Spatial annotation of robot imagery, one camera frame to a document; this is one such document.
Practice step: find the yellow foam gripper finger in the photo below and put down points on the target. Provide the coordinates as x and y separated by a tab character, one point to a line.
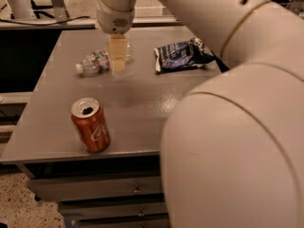
118	49

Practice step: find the grey drawer cabinet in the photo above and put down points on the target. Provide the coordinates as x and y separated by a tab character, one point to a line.
119	187

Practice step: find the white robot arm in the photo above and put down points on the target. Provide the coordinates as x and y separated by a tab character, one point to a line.
232	151

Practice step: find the clear plastic water bottle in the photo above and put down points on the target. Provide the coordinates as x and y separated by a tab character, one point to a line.
101	61

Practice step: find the red cola can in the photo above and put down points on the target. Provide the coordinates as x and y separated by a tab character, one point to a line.
88	118

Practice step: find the blue crumpled chip bag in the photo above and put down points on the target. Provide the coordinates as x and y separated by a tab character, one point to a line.
185	55

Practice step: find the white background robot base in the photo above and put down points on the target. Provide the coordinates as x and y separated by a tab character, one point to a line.
21	9

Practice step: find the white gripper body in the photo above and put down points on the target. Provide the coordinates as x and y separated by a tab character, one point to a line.
114	20

